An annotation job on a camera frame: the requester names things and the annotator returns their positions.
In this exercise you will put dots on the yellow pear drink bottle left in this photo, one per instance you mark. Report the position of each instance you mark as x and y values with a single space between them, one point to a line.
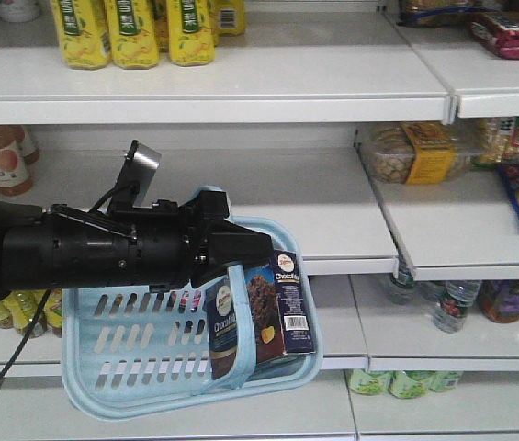
82 33

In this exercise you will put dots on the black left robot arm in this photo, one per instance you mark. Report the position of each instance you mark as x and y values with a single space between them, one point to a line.
63 247

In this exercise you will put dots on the chocolate cookie box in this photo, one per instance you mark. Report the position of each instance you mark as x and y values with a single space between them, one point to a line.
280 321

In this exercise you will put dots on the red snack package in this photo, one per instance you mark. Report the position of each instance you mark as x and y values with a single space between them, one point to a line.
498 32

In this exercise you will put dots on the clear cookie pack yellow label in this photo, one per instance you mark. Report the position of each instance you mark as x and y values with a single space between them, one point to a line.
419 152

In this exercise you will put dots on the light blue plastic basket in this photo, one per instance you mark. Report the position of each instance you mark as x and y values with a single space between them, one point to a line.
133 351

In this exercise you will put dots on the yellow pear drink bottle middle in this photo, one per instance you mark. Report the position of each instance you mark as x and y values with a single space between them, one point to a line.
132 34

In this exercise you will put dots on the yellow pear drink bottle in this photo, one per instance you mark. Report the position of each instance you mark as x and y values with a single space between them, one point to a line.
82 33
132 34
191 40

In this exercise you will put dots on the yellow pear drink bottle right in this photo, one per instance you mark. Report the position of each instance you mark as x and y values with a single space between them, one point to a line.
191 40

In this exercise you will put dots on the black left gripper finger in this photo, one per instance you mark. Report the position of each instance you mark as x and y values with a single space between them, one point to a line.
222 250
227 227

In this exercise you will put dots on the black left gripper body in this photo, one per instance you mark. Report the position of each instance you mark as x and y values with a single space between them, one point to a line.
173 242

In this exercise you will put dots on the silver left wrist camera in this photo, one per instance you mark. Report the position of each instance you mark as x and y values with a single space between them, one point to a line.
138 170

